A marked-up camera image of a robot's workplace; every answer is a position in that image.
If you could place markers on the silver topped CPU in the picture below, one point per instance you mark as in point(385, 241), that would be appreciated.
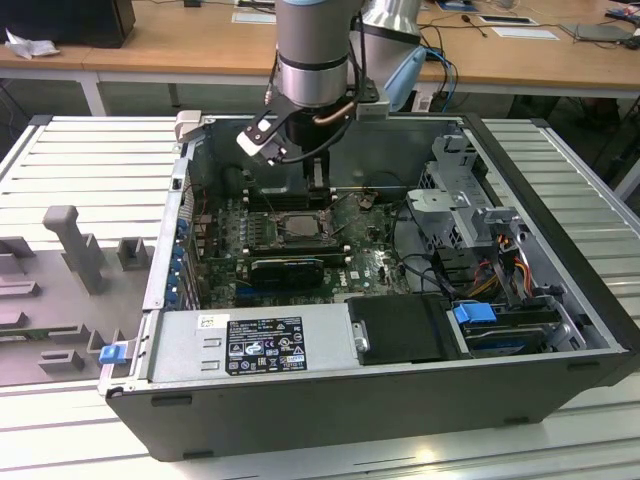
point(304, 227)

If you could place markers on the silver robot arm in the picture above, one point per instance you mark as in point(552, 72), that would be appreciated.
point(310, 45)

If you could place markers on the CPU socket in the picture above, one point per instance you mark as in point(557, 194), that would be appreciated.
point(332, 241)

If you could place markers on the silver coin battery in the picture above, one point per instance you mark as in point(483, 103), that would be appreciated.
point(365, 201)

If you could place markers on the white paper sheet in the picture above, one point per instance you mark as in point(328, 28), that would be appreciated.
point(252, 18)
point(525, 33)

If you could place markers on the light wooden desk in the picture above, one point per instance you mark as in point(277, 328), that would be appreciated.
point(200, 45)

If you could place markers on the green motherboard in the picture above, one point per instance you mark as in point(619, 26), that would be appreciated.
point(370, 260)

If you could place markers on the black graphics card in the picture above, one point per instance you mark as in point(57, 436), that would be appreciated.
point(285, 272)

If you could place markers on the grey metal drive cage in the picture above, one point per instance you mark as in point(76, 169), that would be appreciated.
point(440, 200)

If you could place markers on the black plastic shroud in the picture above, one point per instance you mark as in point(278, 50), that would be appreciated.
point(400, 325)

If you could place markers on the blue disk carrier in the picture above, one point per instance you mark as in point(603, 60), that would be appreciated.
point(467, 317)

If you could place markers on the silver power supply unit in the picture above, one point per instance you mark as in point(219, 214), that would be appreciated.
point(175, 360)

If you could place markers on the black box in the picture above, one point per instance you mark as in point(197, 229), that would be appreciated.
point(65, 22)

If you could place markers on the hard disk drive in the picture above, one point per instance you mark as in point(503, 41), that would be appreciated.
point(500, 342)

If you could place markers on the crumpled white bag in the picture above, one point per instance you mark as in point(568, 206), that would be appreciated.
point(30, 47)

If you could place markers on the black grey PC case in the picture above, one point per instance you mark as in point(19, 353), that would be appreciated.
point(300, 425)

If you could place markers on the blue plastic latch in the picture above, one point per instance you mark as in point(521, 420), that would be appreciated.
point(112, 355)

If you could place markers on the grey parts rack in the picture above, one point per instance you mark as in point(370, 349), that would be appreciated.
point(50, 300)

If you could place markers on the green RAM stick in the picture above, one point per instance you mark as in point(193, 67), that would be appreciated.
point(25, 336)

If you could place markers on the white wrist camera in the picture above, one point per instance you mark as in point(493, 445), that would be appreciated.
point(252, 140)

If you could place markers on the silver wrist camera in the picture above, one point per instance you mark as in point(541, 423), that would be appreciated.
point(372, 111)

